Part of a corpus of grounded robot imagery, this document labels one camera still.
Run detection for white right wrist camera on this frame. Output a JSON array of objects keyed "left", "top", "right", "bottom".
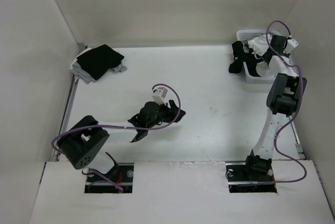
[{"left": 283, "top": 38, "right": 299, "bottom": 54}]

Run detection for white tank top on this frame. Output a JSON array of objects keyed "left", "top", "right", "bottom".
[{"left": 247, "top": 34, "right": 275, "bottom": 80}]

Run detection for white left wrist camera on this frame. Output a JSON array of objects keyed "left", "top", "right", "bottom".
[{"left": 152, "top": 87, "right": 168, "bottom": 105}]

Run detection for left metal table rail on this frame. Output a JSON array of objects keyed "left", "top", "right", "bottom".
[{"left": 51, "top": 42, "right": 87, "bottom": 162}]

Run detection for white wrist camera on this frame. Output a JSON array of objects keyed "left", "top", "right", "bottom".
[
  {"left": 152, "top": 87, "right": 168, "bottom": 105},
  {"left": 283, "top": 38, "right": 299, "bottom": 54}
]

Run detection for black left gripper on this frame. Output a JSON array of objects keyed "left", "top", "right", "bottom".
[{"left": 147, "top": 99, "right": 184, "bottom": 129}]

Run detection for black tank top hanging out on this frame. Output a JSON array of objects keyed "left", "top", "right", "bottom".
[{"left": 228, "top": 41, "right": 246, "bottom": 74}]

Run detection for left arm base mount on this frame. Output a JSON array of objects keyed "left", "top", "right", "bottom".
[{"left": 82, "top": 152, "right": 135, "bottom": 194}]

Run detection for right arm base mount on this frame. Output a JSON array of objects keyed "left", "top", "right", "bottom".
[{"left": 225, "top": 162, "right": 277, "bottom": 193}]

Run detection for right metal table rail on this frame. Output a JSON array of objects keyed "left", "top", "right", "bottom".
[{"left": 291, "top": 122, "right": 306, "bottom": 160}]

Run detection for black garments in basket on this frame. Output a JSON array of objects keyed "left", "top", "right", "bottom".
[{"left": 245, "top": 53, "right": 274, "bottom": 77}]

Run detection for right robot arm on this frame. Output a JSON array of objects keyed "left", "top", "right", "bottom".
[{"left": 242, "top": 33, "right": 307, "bottom": 180}]

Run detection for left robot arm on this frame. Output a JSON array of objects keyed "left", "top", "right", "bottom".
[{"left": 51, "top": 100, "right": 186, "bottom": 182}]

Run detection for white plastic laundry basket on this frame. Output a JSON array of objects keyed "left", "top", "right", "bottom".
[{"left": 236, "top": 28, "right": 299, "bottom": 84}]

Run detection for folded black tank top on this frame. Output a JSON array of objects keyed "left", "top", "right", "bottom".
[{"left": 75, "top": 44, "right": 125, "bottom": 81}]

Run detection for metal table rail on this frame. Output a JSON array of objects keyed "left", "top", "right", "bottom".
[
  {"left": 291, "top": 122, "right": 306, "bottom": 160},
  {"left": 51, "top": 42, "right": 87, "bottom": 162}
]

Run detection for folded grey tank tops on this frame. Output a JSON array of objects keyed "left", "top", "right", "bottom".
[{"left": 70, "top": 48, "right": 127, "bottom": 84}]

